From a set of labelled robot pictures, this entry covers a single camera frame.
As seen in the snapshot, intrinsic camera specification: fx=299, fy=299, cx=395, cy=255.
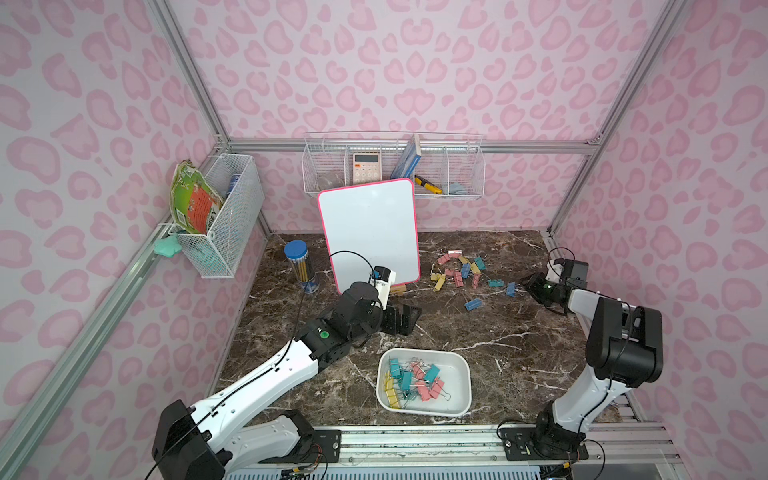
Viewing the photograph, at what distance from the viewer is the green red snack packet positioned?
0.68 metres

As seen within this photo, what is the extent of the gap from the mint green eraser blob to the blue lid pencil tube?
0.97 ft

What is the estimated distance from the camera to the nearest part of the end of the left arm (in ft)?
2.13

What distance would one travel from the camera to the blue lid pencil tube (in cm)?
91
